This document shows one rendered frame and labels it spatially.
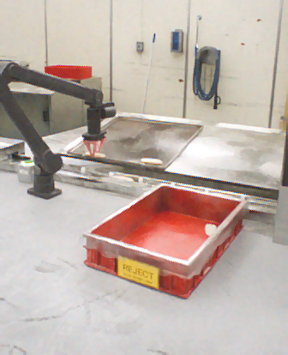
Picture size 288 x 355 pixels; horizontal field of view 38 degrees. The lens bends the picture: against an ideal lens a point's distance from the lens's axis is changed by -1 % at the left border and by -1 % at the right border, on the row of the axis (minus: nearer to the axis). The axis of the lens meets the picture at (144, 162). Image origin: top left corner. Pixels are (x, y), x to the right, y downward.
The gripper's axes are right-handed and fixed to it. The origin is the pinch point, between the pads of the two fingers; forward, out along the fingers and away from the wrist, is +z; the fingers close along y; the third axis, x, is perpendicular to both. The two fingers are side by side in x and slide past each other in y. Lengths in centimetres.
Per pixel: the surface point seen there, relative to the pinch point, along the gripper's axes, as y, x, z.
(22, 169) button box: -17.6, 25.1, 5.6
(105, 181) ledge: -9.7, -10.5, 7.5
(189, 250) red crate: -41, -58, 11
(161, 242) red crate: -40, -49, 11
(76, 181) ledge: -10.2, 2.9, 9.7
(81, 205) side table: -26.6, -10.5, 11.3
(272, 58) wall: 370, -10, -15
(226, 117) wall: 368, 40, 59
